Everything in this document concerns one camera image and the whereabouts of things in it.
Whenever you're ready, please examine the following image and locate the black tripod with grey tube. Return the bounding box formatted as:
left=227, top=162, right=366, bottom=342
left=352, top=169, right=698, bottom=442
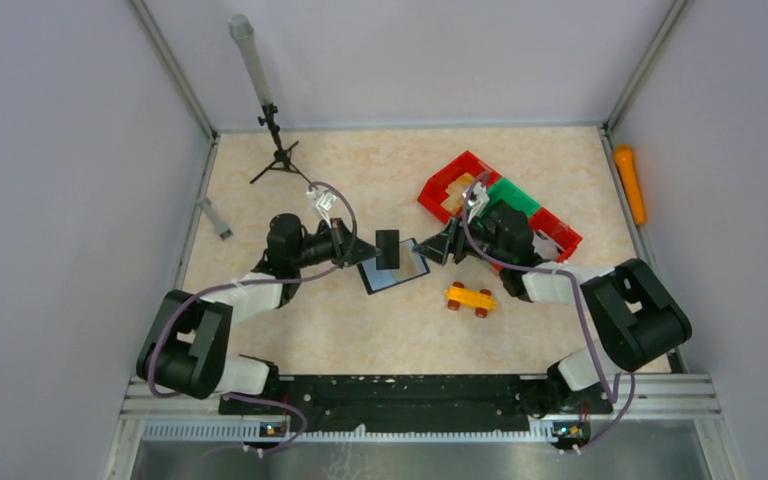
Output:
left=229, top=14, right=310, bottom=184

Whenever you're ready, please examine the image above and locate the red bin with plastic bags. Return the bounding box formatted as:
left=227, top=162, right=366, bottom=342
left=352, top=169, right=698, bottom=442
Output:
left=528, top=207, right=582, bottom=261

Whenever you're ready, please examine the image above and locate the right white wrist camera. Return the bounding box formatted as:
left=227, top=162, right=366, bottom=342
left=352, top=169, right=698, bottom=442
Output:
left=463, top=183, right=490, bottom=221

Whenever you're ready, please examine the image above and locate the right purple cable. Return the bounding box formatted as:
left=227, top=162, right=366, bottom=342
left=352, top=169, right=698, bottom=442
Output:
left=460, top=172, right=637, bottom=455

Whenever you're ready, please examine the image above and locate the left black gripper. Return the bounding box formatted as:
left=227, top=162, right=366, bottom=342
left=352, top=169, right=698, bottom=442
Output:
left=291, top=217, right=381, bottom=269

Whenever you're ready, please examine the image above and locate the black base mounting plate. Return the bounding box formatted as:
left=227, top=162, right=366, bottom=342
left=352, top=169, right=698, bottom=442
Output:
left=218, top=374, right=614, bottom=433

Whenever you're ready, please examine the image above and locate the orange flashlight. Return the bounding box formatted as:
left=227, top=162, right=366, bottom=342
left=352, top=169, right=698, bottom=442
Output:
left=613, top=144, right=647, bottom=226

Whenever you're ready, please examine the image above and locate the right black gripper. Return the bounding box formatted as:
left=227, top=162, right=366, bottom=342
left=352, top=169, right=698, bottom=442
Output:
left=413, top=210, right=511, bottom=267

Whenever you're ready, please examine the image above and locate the red bin with wooden blocks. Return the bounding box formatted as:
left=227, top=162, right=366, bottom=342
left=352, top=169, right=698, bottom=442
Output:
left=417, top=151, right=500, bottom=223

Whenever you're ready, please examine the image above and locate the small grey tool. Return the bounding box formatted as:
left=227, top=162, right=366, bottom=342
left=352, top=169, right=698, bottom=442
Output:
left=196, top=196, right=233, bottom=241

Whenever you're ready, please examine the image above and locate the black leather card holder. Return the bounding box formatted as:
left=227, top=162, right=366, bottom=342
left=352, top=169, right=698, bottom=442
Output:
left=358, top=229, right=430, bottom=295

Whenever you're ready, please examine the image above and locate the yellow toy brick car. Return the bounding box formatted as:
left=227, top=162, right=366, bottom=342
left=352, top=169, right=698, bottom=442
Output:
left=444, top=282, right=498, bottom=318

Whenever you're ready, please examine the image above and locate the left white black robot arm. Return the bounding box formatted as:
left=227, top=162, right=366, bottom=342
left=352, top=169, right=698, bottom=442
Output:
left=136, top=213, right=380, bottom=414

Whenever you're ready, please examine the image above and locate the green plastic bin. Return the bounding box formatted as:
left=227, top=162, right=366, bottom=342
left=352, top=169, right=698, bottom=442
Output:
left=485, top=178, right=541, bottom=217

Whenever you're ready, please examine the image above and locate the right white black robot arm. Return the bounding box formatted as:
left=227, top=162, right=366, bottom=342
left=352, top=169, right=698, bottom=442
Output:
left=413, top=201, right=692, bottom=415

